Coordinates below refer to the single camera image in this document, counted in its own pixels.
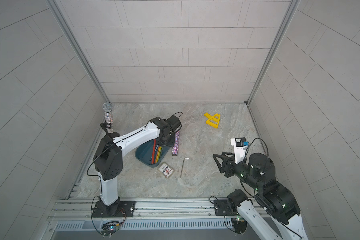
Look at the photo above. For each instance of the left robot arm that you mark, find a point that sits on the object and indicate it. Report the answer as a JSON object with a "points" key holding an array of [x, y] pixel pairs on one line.
{"points": [[108, 159]]}

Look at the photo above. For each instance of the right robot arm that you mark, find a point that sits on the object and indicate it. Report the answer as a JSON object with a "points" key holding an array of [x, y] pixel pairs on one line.
{"points": [[277, 200]]}

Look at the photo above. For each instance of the teal plastic storage box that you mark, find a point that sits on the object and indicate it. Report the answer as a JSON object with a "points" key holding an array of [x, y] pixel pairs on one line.
{"points": [[144, 153]]}

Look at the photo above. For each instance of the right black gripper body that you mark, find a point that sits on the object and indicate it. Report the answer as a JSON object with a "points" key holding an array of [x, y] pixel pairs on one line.
{"points": [[241, 170]]}

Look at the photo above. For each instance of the red hex key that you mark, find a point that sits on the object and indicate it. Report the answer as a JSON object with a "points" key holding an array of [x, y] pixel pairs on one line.
{"points": [[153, 159]]}

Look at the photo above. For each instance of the bare silver hex key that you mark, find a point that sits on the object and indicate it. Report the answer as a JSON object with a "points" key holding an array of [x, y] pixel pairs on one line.
{"points": [[182, 169]]}

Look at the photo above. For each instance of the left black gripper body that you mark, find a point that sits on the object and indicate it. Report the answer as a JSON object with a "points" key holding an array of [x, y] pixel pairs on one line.
{"points": [[168, 141]]}

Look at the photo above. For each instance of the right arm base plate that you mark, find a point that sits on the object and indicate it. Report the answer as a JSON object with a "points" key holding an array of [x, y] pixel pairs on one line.
{"points": [[222, 209]]}

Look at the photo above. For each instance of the purple glitter microphone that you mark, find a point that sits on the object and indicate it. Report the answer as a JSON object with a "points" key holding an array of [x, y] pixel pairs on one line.
{"points": [[175, 148]]}

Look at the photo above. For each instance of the right circuit board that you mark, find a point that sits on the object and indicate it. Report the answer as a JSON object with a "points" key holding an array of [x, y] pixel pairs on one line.
{"points": [[239, 226]]}

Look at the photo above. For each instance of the small card box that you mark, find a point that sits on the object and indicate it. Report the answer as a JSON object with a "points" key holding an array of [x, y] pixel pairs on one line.
{"points": [[166, 170]]}

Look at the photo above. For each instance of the aluminium front rail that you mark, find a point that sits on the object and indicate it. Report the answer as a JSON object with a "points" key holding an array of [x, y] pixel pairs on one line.
{"points": [[79, 209]]}

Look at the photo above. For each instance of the black microphone stand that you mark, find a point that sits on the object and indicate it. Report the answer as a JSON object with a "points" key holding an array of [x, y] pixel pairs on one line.
{"points": [[107, 127]]}

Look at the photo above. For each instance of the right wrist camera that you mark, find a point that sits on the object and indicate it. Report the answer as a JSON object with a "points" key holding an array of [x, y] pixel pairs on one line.
{"points": [[240, 149]]}

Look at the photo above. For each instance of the left circuit board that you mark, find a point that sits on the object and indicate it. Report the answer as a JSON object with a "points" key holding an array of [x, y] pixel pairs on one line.
{"points": [[108, 229]]}

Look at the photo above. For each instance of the glitter microphone on stand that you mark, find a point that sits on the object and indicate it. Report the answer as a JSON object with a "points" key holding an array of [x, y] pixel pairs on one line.
{"points": [[108, 107]]}

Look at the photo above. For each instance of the circuit board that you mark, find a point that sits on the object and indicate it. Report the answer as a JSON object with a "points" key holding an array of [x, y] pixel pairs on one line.
{"points": [[239, 226], [108, 229]]}

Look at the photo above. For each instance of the yellow plastic bracket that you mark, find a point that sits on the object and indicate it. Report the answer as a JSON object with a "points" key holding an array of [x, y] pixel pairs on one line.
{"points": [[213, 121]]}

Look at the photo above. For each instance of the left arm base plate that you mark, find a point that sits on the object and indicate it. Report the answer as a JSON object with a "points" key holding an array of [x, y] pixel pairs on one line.
{"points": [[118, 209]]}

